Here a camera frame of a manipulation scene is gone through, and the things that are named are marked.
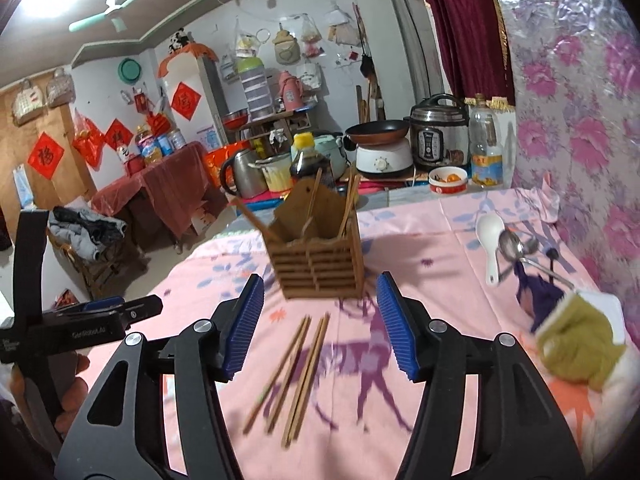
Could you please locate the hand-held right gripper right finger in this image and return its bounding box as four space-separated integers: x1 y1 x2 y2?
376 271 587 480

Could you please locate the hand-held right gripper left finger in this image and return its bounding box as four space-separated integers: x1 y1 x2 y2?
54 274 266 480

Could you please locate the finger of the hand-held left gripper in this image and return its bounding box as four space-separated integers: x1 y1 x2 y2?
75 296 127 313
117 295 164 331

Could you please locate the pile of wooden chopsticks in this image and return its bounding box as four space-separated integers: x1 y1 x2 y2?
242 312 332 448

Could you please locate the wooden slatted utensil holder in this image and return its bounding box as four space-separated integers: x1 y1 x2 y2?
267 180 365 301

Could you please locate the long wooden chopstick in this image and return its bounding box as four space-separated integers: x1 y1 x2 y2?
306 167 323 233
337 185 357 238
345 174 362 231
231 199 286 246

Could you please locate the person's left hand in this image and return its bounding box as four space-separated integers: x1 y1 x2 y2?
52 354 92 436

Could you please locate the wooden chair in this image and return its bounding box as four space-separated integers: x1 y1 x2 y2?
50 240 148 301

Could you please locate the pink printed bedsheet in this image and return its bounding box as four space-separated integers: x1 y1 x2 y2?
10 187 631 480

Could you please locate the pile of grey clothes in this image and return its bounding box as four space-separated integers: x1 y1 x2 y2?
47 205 128 261

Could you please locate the table with red cloth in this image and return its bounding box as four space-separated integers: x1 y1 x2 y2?
90 141 228 253

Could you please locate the white ceramic spoon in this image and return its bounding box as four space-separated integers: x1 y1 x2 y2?
475 212 506 287

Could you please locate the large metal spoon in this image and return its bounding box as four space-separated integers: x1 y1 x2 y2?
499 229 576 292

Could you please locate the red and white jar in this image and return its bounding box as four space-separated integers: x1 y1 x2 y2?
117 145 146 176

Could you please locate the white bowl with red band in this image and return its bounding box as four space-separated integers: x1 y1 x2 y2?
428 166 469 196

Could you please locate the small metal spoon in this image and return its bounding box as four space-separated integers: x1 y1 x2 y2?
500 234 541 281

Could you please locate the stainless steel kettle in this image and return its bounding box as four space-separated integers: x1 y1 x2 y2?
220 149 268 200

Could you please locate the white enamel pot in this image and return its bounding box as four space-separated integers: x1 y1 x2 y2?
255 155 293 193

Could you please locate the red diamond paper decoration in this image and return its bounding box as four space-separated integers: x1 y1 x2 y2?
171 82 202 121
27 131 66 178
104 119 135 153

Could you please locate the yellow cooking oil bottle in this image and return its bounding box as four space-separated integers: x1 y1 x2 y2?
134 125 163 166

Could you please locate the red plastic bag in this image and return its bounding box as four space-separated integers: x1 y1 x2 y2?
72 110 106 168

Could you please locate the white electric hob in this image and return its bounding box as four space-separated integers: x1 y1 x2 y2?
355 139 415 178

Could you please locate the orange cardboard box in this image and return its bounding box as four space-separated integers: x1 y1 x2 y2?
204 141 251 186

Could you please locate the dark sauce bottle yellow cap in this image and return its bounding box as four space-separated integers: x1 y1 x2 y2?
289 132 335 193

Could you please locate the mint green rice cooker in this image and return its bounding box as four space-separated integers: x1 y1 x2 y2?
312 132 348 181

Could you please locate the brown wooden door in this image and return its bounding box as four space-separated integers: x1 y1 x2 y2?
0 72 98 221

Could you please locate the olive green cloth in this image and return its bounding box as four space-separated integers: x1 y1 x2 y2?
536 292 626 393

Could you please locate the clear plastic oil bottle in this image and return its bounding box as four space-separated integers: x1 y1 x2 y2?
467 94 503 190

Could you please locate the copper frying pan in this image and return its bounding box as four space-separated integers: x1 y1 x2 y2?
344 120 411 147

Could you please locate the silver electric pressure cooker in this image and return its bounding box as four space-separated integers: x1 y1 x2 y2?
410 92 471 171

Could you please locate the red basin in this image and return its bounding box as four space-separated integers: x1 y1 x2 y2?
220 109 251 130

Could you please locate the woven straw bag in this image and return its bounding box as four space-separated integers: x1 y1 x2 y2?
12 79 46 126
46 67 75 108

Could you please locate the white refrigerator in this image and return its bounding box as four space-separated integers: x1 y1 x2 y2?
160 55 231 146

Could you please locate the green round plate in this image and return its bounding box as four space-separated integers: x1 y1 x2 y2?
118 57 142 86

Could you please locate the stacked container with green lid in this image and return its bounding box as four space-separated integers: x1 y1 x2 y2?
236 57 275 121

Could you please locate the pink thermos jug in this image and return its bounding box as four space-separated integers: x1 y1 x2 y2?
277 71 306 111

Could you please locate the orange cloth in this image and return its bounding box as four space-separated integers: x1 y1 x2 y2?
159 44 220 78

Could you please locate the white printed plastic bag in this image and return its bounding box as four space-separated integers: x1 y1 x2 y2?
299 60 323 92

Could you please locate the black and white plush toy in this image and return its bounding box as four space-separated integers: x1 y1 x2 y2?
167 30 193 56

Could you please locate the beige hanging bag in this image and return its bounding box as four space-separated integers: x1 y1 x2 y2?
272 29 301 63

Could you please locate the green ceiling fan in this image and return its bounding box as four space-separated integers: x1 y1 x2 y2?
69 0 155 33

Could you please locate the dark red curtain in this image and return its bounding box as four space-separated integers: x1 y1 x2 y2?
415 0 516 111

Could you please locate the floral plastic wall sheet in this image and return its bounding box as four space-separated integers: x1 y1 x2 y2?
485 0 640 341

